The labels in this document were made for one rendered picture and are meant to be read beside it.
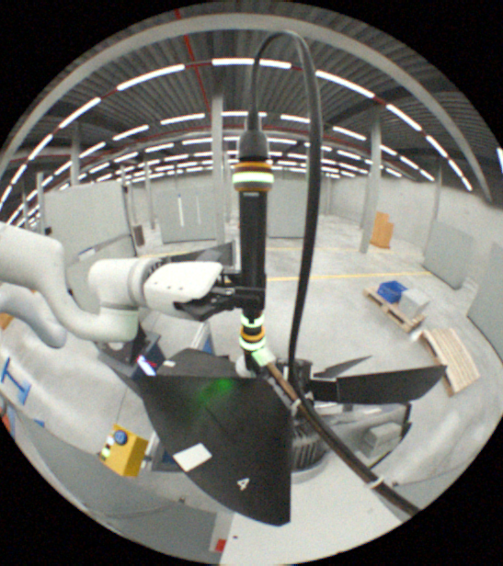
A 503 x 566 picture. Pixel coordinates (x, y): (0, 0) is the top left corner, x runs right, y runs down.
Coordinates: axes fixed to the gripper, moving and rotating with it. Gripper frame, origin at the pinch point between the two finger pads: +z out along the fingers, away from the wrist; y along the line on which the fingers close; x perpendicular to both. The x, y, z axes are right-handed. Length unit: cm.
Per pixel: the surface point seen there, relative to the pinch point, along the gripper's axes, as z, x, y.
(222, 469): -0.4, -6.2, 20.5
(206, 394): -4.5, -8.6, 12.0
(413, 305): 238, -108, -146
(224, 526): -3, -61, 50
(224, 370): -7.6, -28.0, -2.7
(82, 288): -179, -48, -57
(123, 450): -33, -40, 28
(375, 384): 25.0, -16.2, 7.0
